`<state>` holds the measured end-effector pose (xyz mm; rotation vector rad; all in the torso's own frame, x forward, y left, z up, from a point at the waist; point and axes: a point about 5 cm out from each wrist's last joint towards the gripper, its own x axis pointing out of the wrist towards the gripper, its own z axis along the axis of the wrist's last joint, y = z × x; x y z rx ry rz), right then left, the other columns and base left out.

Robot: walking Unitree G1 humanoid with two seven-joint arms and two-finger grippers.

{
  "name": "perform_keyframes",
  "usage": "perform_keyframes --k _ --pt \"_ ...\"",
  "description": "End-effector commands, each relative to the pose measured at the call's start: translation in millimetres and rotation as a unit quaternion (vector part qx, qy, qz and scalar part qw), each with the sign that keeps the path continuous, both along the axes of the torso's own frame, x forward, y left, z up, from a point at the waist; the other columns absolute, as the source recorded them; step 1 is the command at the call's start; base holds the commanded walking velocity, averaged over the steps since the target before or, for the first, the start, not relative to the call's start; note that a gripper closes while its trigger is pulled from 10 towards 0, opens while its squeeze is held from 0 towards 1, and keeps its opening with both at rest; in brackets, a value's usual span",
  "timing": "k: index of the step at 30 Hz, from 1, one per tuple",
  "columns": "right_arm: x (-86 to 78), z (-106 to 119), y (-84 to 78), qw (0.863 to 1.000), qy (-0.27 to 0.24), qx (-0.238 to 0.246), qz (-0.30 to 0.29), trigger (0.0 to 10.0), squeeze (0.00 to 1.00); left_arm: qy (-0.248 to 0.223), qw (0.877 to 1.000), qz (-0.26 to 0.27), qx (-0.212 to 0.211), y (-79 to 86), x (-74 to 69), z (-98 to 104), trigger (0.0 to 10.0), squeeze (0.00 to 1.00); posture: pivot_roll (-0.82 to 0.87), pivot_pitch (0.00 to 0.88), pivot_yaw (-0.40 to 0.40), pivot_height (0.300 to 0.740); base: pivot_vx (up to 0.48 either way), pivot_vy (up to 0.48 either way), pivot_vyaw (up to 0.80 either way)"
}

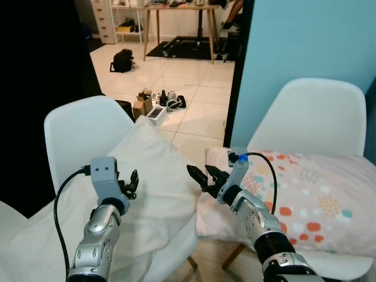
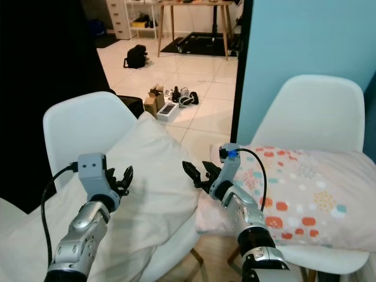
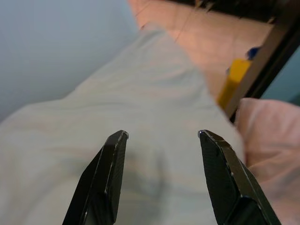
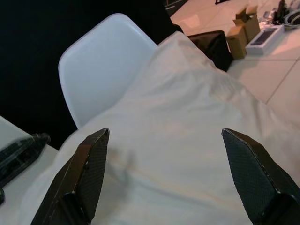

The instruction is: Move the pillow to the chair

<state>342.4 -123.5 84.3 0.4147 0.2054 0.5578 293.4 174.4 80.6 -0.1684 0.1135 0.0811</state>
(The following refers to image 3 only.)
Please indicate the pink patterned pillow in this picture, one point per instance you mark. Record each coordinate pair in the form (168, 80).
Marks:
(274, 145)

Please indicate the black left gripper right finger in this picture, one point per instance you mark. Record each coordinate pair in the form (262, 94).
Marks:
(229, 185)

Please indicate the yellow object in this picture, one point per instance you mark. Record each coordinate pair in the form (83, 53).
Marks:
(233, 79)

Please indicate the cream white pillow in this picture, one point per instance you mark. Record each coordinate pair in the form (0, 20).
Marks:
(131, 98)

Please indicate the black door frame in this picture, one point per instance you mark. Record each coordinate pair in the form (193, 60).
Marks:
(269, 58)

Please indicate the small blue object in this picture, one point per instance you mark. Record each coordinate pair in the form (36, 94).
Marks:
(253, 52)

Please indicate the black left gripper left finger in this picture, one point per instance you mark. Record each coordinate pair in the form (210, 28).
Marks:
(100, 182)

